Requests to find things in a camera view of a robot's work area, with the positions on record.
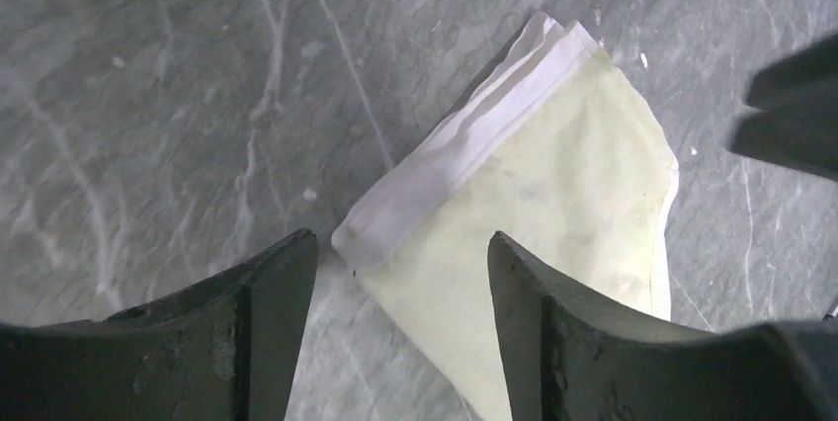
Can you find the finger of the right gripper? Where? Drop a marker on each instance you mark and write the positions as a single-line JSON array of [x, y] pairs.
[[788, 143], [805, 78]]

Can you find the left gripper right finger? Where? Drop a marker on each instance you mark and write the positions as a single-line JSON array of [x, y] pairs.
[[571, 353]]

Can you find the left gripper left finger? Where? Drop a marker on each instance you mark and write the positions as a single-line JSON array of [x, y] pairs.
[[224, 348]]

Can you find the cream cloth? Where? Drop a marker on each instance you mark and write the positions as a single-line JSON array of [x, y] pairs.
[[557, 150]]

